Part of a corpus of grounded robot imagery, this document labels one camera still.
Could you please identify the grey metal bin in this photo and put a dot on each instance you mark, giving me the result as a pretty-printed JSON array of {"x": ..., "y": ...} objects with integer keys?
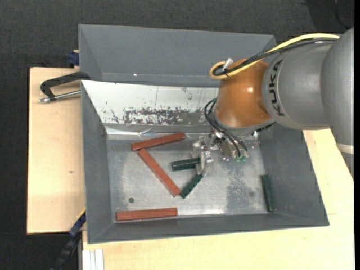
[{"x": 146, "y": 55}]

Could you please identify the red-brown flat block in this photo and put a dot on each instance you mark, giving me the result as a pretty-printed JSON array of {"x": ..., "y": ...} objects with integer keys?
[
  {"x": 157, "y": 141},
  {"x": 159, "y": 171},
  {"x": 146, "y": 214}
]

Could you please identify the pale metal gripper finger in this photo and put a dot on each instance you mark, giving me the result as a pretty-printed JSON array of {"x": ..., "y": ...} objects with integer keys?
[
  {"x": 207, "y": 163},
  {"x": 198, "y": 166}
]

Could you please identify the dark green flat block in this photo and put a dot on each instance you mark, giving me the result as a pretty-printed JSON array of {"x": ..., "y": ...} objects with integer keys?
[
  {"x": 191, "y": 186},
  {"x": 268, "y": 193},
  {"x": 184, "y": 164}
]

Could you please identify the pale flat board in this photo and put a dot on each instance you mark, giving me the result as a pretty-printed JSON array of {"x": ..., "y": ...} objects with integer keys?
[{"x": 53, "y": 156}]

